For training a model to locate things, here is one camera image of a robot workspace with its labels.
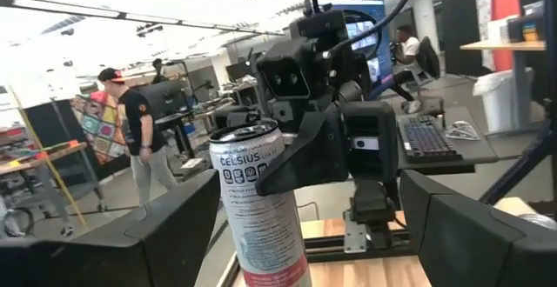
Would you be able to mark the wooden workbench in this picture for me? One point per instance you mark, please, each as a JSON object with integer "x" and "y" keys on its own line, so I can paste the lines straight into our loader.
{"x": 65, "y": 149}

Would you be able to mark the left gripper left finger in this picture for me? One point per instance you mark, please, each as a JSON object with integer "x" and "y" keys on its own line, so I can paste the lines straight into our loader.
{"x": 130, "y": 261}

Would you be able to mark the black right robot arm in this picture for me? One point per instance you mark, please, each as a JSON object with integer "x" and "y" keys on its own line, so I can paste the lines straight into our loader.
{"x": 370, "y": 204}

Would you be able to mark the red panel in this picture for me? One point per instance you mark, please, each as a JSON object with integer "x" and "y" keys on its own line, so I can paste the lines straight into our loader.
{"x": 505, "y": 0}

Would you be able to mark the black diagonal bar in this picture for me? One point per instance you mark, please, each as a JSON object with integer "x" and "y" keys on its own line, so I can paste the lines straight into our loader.
{"x": 518, "y": 165}

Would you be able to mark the black office chair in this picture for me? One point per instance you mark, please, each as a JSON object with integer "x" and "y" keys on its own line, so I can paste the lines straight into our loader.
{"x": 428, "y": 61}

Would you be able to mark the wooden table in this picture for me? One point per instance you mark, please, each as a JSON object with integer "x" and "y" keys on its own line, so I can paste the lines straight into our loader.
{"x": 500, "y": 44}

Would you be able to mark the yellow pole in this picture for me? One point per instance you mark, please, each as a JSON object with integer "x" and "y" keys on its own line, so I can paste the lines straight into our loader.
{"x": 54, "y": 169}

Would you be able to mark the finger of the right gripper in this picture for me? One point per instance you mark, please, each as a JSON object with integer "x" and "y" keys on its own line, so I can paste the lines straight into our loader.
{"x": 235, "y": 115}
{"x": 313, "y": 156}

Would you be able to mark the dark storage box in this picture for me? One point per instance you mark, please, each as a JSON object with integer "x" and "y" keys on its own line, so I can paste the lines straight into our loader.
{"x": 522, "y": 26}

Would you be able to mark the monitor with blue screen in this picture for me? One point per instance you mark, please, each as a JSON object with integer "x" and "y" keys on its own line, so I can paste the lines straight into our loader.
{"x": 378, "y": 61}

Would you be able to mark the black monitor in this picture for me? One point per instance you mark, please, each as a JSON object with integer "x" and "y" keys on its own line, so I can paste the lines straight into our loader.
{"x": 167, "y": 98}

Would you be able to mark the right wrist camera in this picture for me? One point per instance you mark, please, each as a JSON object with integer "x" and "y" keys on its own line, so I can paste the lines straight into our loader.
{"x": 287, "y": 78}

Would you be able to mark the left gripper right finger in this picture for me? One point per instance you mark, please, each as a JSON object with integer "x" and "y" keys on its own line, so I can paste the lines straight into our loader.
{"x": 478, "y": 252}

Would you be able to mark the black backlit keyboard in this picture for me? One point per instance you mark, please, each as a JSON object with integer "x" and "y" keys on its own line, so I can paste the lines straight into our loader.
{"x": 426, "y": 139}

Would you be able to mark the white Celsius can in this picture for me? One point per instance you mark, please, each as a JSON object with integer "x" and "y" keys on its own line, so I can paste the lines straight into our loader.
{"x": 261, "y": 226}

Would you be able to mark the colourful patchwork quilt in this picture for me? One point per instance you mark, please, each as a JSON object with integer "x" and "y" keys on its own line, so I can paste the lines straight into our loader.
{"x": 102, "y": 126}

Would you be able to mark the grey desk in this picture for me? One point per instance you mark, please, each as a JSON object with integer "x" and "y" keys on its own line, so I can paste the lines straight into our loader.
{"x": 474, "y": 150}

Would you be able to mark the white bin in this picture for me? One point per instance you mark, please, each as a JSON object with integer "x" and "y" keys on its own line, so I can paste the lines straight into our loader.
{"x": 500, "y": 104}

